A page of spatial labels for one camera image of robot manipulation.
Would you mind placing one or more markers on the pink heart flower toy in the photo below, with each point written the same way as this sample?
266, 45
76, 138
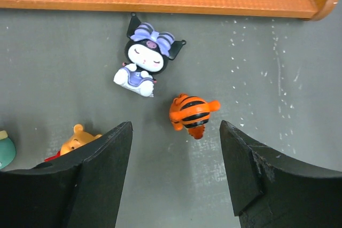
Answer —
7, 149

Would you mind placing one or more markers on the black white Kuromi toy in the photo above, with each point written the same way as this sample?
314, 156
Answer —
148, 53

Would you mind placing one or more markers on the orange striped tiger toy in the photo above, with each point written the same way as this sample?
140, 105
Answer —
192, 113

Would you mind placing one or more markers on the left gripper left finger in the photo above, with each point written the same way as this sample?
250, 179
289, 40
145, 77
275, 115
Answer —
82, 188

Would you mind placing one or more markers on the yellow bear toy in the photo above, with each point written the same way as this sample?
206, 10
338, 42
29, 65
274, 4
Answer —
78, 139

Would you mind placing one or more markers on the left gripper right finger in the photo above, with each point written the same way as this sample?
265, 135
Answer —
271, 189

